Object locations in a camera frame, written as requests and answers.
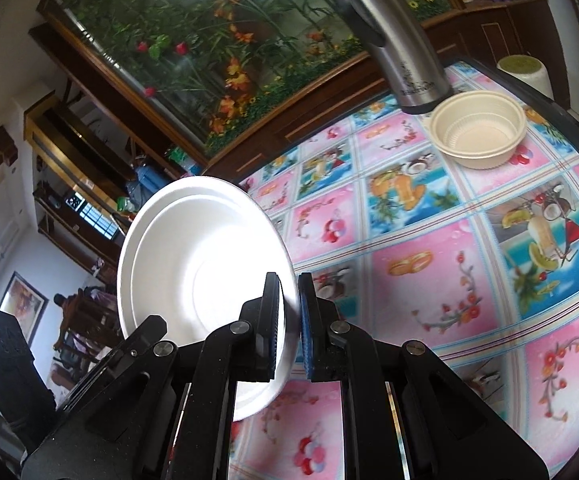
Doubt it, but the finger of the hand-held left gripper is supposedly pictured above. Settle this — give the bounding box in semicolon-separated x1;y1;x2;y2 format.
55;315;169;418

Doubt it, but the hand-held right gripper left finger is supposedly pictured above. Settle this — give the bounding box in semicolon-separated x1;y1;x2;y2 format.
22;272;283;480

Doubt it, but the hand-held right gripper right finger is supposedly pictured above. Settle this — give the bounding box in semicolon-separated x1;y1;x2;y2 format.
298;272;550;480

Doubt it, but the white foam bowl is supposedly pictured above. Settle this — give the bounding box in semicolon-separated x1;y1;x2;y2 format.
117;176;301;422

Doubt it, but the wooden chair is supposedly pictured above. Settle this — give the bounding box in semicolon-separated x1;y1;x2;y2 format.
52;287;121;386

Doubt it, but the fruit and flower printed tablecloth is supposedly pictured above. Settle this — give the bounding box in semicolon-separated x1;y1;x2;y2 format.
229;60;579;480

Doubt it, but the barred window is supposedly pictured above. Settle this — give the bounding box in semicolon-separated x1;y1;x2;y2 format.
66;194;125;243

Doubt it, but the blue plastic jug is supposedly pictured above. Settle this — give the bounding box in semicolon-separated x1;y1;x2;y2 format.
128;159;180;196

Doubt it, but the cream plastic bowl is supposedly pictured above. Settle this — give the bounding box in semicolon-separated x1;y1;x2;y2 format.
429;91;527;170

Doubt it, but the glass tank with artificial flowers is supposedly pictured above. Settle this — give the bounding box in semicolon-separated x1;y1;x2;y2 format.
36;0;465;158

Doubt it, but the stainless steel thermos jug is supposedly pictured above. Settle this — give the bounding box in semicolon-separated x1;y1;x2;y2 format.
322;0;454;116

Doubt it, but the white plastic stool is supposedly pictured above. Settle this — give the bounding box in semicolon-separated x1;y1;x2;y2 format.
497;54;555;103

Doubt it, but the framed wall picture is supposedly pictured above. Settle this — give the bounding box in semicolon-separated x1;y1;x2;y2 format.
0;271;50;346

